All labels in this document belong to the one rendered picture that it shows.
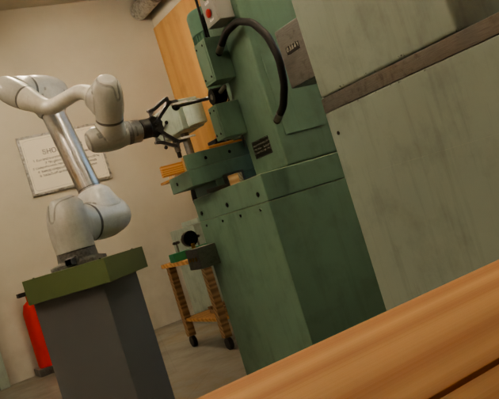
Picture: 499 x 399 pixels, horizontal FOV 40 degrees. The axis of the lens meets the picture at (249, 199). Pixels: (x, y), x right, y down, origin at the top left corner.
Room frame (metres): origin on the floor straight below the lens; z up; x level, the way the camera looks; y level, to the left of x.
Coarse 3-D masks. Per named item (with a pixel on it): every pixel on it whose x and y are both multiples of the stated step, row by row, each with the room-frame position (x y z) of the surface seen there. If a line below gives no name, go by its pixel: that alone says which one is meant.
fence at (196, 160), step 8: (232, 144) 2.52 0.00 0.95; (240, 144) 2.53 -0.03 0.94; (200, 152) 2.46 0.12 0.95; (208, 152) 2.47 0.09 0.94; (216, 152) 2.49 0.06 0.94; (224, 152) 2.50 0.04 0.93; (232, 152) 2.52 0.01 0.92; (240, 152) 2.53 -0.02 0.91; (248, 152) 2.55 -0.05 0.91; (184, 160) 2.43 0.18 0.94; (192, 160) 2.44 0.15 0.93; (200, 160) 2.45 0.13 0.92; (208, 160) 2.47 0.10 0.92; (216, 160) 2.48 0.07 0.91; (224, 160) 2.50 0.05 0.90; (192, 168) 2.44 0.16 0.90
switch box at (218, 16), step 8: (200, 0) 2.27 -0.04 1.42; (208, 0) 2.22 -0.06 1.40; (216, 0) 2.20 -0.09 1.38; (224, 0) 2.21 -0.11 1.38; (208, 8) 2.24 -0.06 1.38; (216, 8) 2.20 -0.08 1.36; (224, 8) 2.21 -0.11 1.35; (232, 8) 2.22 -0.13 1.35; (216, 16) 2.21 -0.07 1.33; (224, 16) 2.20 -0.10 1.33; (232, 16) 2.22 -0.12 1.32; (208, 24) 2.27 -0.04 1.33; (216, 24) 2.24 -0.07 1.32; (224, 24) 2.27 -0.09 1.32
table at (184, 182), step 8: (232, 160) 2.51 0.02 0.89; (240, 160) 2.53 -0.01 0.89; (248, 160) 2.54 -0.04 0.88; (200, 168) 2.45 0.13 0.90; (208, 168) 2.46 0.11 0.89; (216, 168) 2.48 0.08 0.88; (224, 168) 2.49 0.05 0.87; (232, 168) 2.51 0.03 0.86; (240, 168) 2.52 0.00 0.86; (248, 168) 2.54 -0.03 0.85; (184, 176) 2.47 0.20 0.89; (192, 176) 2.43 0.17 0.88; (200, 176) 2.45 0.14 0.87; (208, 176) 2.46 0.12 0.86; (216, 176) 2.47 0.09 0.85; (176, 184) 2.56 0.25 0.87; (184, 184) 2.49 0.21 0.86; (192, 184) 2.43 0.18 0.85; (200, 184) 2.49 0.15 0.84; (176, 192) 2.58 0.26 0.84
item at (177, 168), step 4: (172, 164) 2.44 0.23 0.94; (176, 164) 2.45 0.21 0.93; (180, 164) 2.45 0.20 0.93; (160, 168) 2.43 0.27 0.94; (164, 168) 2.42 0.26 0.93; (168, 168) 2.43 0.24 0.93; (172, 168) 2.44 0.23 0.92; (176, 168) 2.45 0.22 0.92; (180, 168) 2.45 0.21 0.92; (164, 172) 2.42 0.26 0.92; (168, 172) 2.43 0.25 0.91; (172, 172) 2.44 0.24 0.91; (176, 172) 2.44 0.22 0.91; (180, 172) 2.45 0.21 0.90; (184, 172) 2.46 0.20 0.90; (164, 176) 2.42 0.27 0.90; (168, 176) 2.43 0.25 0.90
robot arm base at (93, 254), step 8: (88, 248) 2.62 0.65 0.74; (96, 248) 2.68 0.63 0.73; (56, 256) 2.64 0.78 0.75; (64, 256) 2.60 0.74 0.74; (72, 256) 2.58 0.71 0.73; (80, 256) 2.60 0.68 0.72; (88, 256) 2.59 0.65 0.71; (96, 256) 2.59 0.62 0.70; (104, 256) 2.72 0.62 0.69; (64, 264) 2.59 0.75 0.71; (72, 264) 2.55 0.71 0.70
